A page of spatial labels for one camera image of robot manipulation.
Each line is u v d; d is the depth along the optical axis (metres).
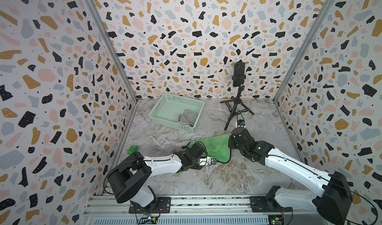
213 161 0.76
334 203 0.39
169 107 1.17
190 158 0.67
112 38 0.87
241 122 0.72
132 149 0.90
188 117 1.09
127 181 0.43
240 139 0.60
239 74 0.91
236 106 1.00
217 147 0.89
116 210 0.73
